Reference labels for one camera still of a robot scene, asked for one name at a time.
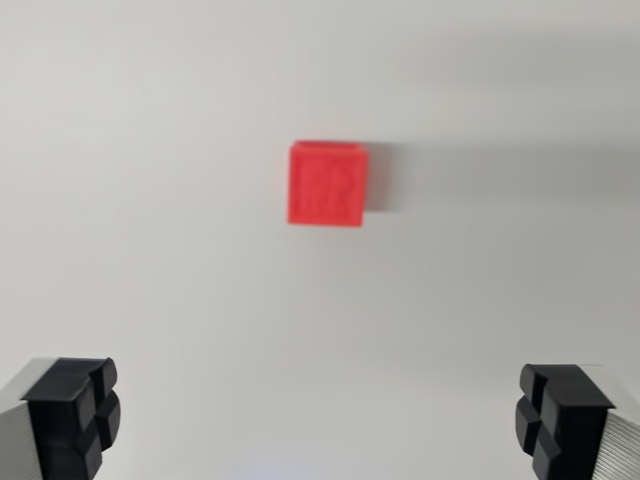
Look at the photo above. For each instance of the gripper right finger with silver black pad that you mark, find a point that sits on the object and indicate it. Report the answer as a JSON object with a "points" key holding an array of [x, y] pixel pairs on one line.
{"points": [[575, 420]]}

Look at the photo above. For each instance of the red embossed cube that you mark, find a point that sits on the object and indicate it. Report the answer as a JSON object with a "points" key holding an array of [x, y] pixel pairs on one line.
{"points": [[327, 185]]}

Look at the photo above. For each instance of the gripper left finger with silver black pad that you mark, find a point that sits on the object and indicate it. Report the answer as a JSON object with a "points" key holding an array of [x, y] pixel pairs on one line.
{"points": [[60, 415]]}

